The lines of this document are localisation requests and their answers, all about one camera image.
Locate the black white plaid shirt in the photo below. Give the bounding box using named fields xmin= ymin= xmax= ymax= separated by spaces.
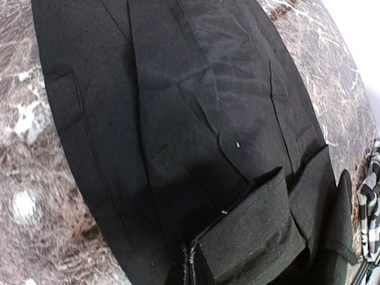
xmin=357 ymin=137 xmax=379 ymax=263

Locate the black long sleeve shirt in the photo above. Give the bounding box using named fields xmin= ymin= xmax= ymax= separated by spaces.
xmin=31 ymin=1 xmax=356 ymax=284

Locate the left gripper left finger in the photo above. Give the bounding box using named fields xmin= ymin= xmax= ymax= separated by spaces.
xmin=173 ymin=245 xmax=191 ymax=285

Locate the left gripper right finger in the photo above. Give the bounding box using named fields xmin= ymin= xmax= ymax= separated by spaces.
xmin=189 ymin=239 xmax=215 ymax=285

